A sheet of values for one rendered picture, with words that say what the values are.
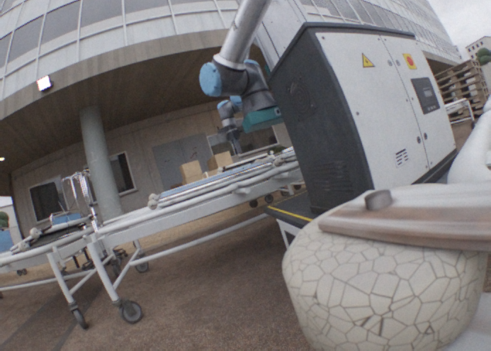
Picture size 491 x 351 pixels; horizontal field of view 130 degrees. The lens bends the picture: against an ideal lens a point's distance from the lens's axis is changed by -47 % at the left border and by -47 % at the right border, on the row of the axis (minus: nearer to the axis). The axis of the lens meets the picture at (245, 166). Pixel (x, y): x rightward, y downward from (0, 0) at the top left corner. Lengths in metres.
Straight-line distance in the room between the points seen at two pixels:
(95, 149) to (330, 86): 5.34
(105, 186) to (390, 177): 5.25
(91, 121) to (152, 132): 2.61
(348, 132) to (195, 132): 7.17
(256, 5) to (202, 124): 6.95
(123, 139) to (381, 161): 7.53
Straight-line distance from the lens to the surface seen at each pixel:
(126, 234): 1.15
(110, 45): 5.70
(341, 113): 0.51
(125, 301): 1.16
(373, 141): 0.53
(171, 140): 7.45
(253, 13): 0.88
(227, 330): 0.89
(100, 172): 5.42
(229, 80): 0.92
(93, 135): 5.66
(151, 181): 7.31
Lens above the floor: 0.55
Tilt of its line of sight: 1 degrees up
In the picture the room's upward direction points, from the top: 19 degrees counter-clockwise
